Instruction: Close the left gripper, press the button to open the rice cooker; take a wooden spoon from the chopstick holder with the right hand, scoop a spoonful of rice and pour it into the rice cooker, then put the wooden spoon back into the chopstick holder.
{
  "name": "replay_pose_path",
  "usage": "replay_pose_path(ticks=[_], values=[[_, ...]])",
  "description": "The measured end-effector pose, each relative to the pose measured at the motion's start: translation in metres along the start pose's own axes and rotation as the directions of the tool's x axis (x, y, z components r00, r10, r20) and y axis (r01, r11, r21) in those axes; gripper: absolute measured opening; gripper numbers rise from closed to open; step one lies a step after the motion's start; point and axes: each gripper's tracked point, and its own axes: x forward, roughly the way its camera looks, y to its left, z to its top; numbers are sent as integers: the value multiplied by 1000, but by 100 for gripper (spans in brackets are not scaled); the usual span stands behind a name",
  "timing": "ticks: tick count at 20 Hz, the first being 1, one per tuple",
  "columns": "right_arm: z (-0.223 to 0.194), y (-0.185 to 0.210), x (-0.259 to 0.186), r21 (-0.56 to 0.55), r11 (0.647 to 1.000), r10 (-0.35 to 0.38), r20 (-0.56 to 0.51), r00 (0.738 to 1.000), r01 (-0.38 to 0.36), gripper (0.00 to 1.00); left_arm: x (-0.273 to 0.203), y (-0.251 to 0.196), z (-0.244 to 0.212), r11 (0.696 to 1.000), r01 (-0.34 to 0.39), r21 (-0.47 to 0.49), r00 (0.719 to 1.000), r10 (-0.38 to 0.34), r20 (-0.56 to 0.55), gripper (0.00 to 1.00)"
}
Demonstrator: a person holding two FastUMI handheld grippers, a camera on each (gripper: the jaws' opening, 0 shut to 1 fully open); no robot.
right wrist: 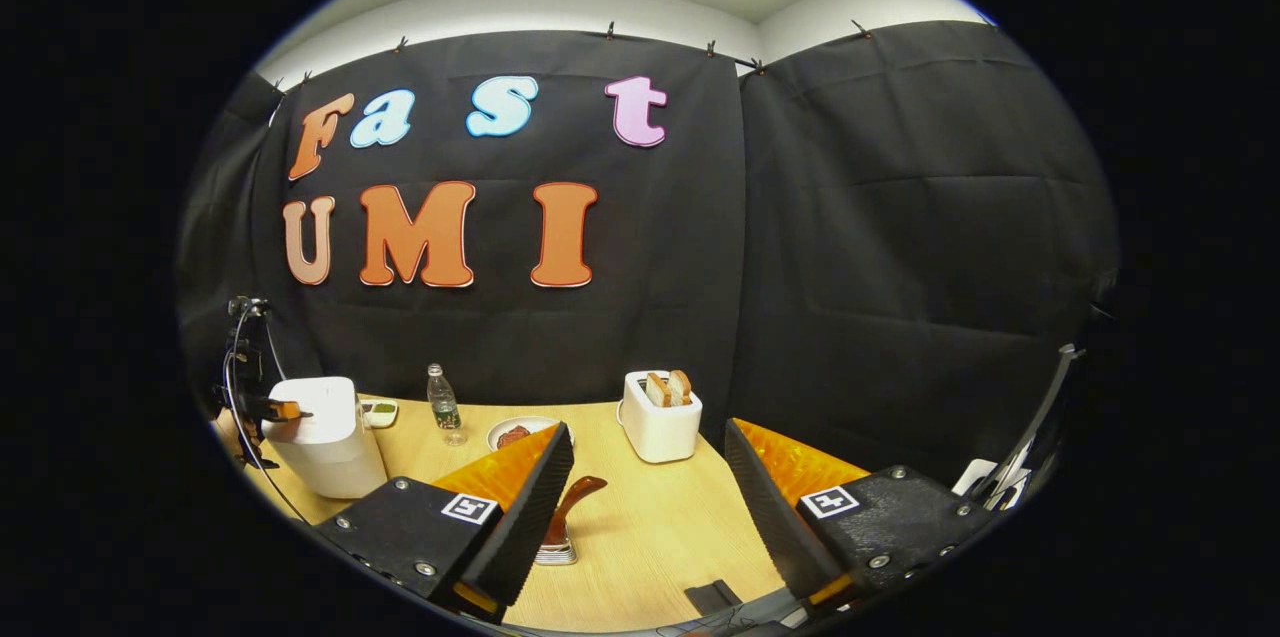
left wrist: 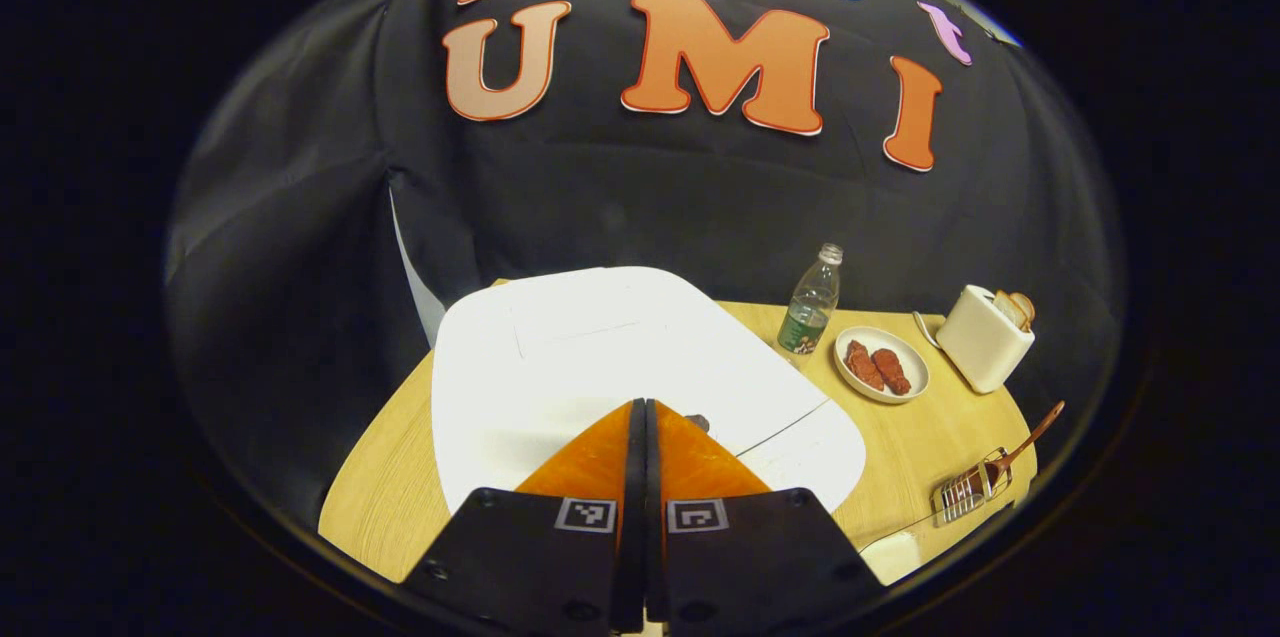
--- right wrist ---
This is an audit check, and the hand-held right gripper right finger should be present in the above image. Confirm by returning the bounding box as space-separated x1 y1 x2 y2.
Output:
725 417 1001 608

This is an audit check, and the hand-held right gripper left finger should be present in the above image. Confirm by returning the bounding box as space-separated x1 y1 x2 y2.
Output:
315 422 576 618

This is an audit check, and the white rice cooker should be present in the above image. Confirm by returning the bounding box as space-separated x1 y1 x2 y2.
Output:
262 377 389 500

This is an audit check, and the brown wooden spoon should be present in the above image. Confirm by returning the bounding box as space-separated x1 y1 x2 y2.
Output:
543 476 608 548

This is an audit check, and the black tape strip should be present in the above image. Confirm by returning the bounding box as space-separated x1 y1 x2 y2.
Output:
685 579 743 616

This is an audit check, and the small white plate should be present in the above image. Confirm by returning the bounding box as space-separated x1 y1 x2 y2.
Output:
487 416 561 453

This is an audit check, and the white toaster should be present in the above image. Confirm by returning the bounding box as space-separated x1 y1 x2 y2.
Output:
617 370 703 464

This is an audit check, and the clear plastic water bottle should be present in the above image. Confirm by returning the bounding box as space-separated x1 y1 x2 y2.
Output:
427 364 467 446

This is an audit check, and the grey metal stand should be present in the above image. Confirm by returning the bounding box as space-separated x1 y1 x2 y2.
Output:
985 345 1086 503

